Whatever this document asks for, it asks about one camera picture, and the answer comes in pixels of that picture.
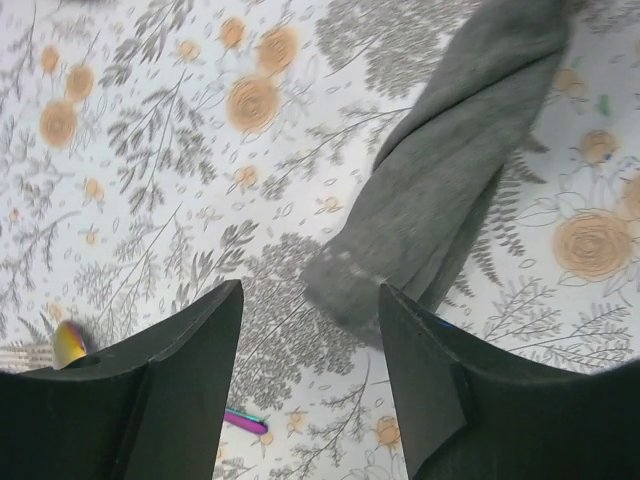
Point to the floral tablecloth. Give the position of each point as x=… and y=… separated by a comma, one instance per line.
x=152, y=149

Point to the grey cloth napkin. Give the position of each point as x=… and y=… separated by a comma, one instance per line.
x=433, y=180

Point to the gold spoon purple handle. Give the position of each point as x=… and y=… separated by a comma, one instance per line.
x=69, y=346

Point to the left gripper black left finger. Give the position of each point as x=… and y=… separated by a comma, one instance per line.
x=148, y=407

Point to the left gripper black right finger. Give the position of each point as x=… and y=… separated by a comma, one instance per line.
x=469, y=410

